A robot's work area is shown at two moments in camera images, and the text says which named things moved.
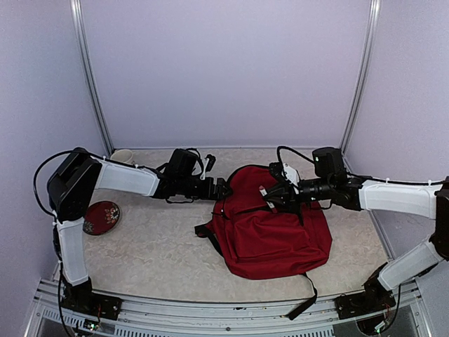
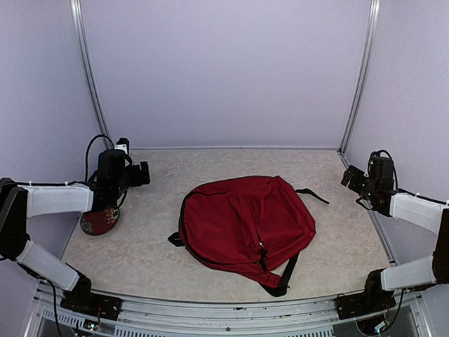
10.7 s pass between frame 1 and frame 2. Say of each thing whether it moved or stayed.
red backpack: moved
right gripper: moved
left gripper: moved
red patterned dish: stayed
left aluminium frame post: stayed
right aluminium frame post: stayed
